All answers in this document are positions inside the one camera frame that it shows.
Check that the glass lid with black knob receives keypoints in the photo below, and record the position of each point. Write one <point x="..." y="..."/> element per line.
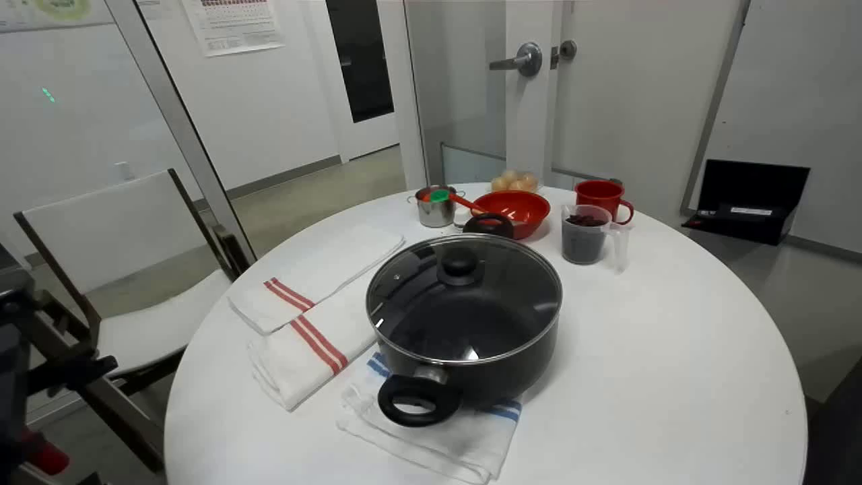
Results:
<point x="501" y="300"/>

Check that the black cooking pot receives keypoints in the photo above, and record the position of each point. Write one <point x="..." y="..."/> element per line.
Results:
<point x="507" y="371"/>

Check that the small steel cup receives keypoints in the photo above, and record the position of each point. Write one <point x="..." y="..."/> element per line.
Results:
<point x="435" y="211"/>

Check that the black utensil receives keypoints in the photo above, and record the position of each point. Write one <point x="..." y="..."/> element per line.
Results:
<point x="488" y="224"/>

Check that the yellowish round food items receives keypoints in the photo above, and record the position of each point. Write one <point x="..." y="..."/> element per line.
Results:
<point x="516" y="181"/>

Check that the white towel with red stripes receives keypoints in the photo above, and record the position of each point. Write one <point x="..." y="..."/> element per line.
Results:
<point x="314" y="346"/>
<point x="310" y="271"/>

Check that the clear measuring cup dark liquid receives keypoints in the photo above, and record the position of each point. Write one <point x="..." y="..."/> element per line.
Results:
<point x="582" y="240"/>

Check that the red mug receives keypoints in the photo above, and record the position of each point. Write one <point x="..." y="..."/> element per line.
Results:
<point x="599" y="196"/>

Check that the white towel with blue stripes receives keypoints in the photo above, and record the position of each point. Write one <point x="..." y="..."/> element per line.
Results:
<point x="467" y="441"/>

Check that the white door with dark window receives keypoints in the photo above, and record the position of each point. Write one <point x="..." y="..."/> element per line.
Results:
<point x="358" y="56"/>

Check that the silver round door knob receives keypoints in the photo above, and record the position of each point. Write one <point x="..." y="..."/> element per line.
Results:
<point x="564" y="53"/>

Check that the open black case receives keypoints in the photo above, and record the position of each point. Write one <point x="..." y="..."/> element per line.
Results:
<point x="756" y="192"/>

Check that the black metal stand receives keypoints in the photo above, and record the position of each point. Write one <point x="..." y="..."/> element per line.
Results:
<point x="18" y="360"/>

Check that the white chair with dark frame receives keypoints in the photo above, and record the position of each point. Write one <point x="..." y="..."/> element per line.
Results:
<point x="117" y="234"/>

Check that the wall poster with green print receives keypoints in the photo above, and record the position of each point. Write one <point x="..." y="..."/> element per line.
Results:
<point x="49" y="11"/>

